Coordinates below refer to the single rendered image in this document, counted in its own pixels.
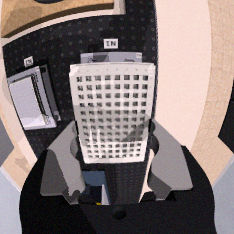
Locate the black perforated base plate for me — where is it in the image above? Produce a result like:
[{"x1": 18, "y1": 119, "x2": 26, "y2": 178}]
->
[{"x1": 2, "y1": 0, "x2": 158, "y2": 205}]

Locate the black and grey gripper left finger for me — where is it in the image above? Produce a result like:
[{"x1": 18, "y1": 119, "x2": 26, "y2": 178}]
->
[{"x1": 19, "y1": 120, "x2": 85, "y2": 234}]

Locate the white multi-well plate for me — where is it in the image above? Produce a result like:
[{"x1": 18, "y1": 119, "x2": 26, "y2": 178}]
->
[{"x1": 69, "y1": 62, "x2": 156, "y2": 163}]

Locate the white label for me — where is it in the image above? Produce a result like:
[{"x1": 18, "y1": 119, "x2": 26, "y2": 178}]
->
[
  {"x1": 24, "y1": 56, "x2": 33, "y2": 67},
  {"x1": 104, "y1": 39, "x2": 118, "y2": 49}
]

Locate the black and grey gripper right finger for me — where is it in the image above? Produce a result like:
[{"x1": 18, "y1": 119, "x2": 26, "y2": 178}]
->
[{"x1": 147, "y1": 117, "x2": 217, "y2": 234}]

